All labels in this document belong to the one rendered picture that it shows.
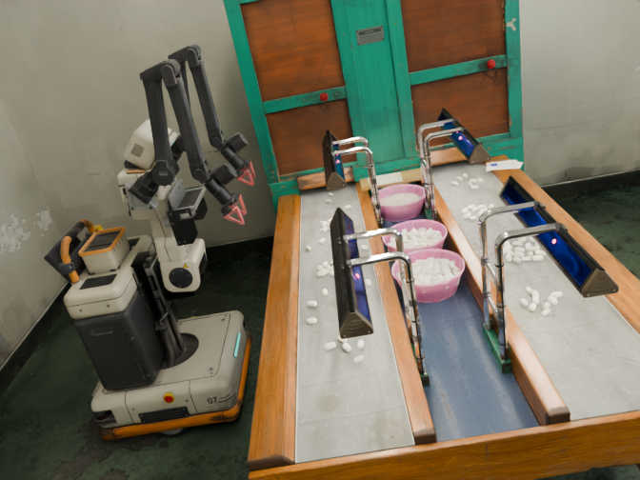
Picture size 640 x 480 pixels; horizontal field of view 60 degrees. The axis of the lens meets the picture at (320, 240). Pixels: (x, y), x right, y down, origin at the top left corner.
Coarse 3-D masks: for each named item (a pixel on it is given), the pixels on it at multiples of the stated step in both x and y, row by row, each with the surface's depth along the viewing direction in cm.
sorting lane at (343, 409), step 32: (320, 192) 300; (352, 192) 291; (320, 224) 264; (320, 256) 234; (320, 288) 212; (320, 320) 192; (384, 320) 185; (320, 352) 176; (352, 352) 173; (384, 352) 170; (320, 384) 163; (352, 384) 160; (384, 384) 158; (320, 416) 151; (352, 416) 149; (384, 416) 147; (320, 448) 141; (352, 448) 139; (384, 448) 137
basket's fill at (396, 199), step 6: (384, 198) 278; (390, 198) 277; (396, 198) 275; (402, 198) 273; (408, 198) 273; (414, 198) 273; (384, 204) 273; (390, 204) 270; (396, 204) 270; (402, 204) 268; (390, 210) 264
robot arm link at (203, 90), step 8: (192, 56) 230; (200, 56) 239; (192, 64) 231; (200, 64) 234; (192, 72) 236; (200, 72) 236; (200, 80) 237; (200, 88) 238; (208, 88) 239; (200, 96) 240; (208, 96) 240; (200, 104) 242; (208, 104) 242; (208, 112) 243; (208, 120) 245; (216, 120) 245; (208, 128) 246; (216, 128) 245; (216, 136) 247; (224, 136) 254
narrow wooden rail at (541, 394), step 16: (448, 208) 247; (448, 224) 233; (448, 240) 232; (464, 240) 218; (464, 256) 207; (464, 272) 209; (480, 272) 195; (480, 288) 187; (480, 304) 190; (496, 320) 170; (512, 320) 168; (512, 336) 162; (512, 352) 157; (528, 352) 154; (512, 368) 160; (528, 368) 149; (528, 384) 147; (544, 384) 143; (528, 400) 150; (544, 400) 138; (560, 400) 137; (544, 416) 137; (560, 416) 134
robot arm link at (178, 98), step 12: (168, 72) 191; (180, 72) 201; (168, 84) 193; (180, 84) 196; (180, 96) 198; (180, 108) 199; (180, 120) 201; (192, 120) 203; (192, 132) 203; (192, 144) 205; (192, 156) 207; (204, 156) 211; (192, 168) 208; (204, 168) 208
